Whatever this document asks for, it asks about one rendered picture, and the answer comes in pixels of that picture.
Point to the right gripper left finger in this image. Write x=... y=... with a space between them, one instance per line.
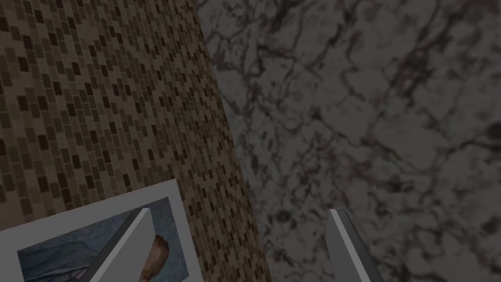
x=131 y=250

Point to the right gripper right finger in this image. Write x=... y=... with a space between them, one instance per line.
x=346 y=250

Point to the white framed blue portrait picture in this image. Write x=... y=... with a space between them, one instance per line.
x=70 y=243

